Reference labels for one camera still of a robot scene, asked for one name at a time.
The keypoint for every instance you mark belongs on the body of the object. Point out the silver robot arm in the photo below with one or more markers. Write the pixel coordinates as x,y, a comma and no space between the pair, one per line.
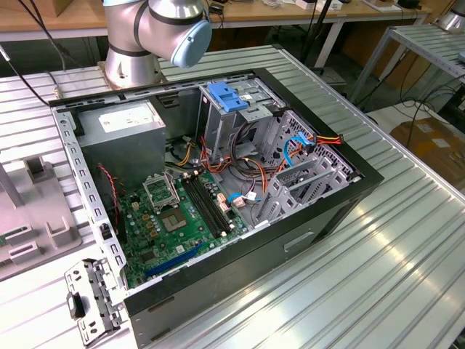
123,54

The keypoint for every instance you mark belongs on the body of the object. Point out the grey disk bay cage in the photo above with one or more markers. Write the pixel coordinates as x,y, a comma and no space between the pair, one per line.
339,179

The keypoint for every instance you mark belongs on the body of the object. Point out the black RAM slot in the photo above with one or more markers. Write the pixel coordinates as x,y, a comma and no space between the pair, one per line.
211,205
206,205
217,205
201,205

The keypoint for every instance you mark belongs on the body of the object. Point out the grey optical drive cage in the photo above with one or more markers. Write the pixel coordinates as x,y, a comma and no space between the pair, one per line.
218,127

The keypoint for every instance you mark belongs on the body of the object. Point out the CPU socket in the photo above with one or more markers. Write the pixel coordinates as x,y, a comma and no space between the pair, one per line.
174,220

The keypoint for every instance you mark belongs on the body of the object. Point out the blue drive latch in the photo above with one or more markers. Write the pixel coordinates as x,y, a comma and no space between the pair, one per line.
225,96

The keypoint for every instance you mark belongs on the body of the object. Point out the green motherboard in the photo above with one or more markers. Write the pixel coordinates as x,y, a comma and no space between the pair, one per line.
189,241

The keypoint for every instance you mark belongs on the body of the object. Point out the black PC case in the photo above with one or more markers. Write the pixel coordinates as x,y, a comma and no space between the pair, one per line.
236,269

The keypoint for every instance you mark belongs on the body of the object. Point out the blue expansion slot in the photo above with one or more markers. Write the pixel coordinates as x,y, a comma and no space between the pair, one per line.
174,261

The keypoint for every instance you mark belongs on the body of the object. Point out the grey power supply box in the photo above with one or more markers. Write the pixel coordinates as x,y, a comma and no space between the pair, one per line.
123,145

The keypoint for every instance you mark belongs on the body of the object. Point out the brown mounting plate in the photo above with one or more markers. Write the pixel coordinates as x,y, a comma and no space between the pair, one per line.
158,80

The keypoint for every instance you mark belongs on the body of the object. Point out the grey parts rack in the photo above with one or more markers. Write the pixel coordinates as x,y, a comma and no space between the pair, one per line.
36,203

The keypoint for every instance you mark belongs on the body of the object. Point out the large cardboard box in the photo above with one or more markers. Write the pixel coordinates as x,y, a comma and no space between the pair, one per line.
432,145

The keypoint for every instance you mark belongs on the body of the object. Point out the wooden desk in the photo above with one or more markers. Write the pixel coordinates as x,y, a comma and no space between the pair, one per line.
72,18

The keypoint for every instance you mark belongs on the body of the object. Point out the green circuit card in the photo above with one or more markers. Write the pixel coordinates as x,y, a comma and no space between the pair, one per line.
4,238

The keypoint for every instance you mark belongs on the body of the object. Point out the metal slot bracket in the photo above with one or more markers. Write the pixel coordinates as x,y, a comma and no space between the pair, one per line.
96,291

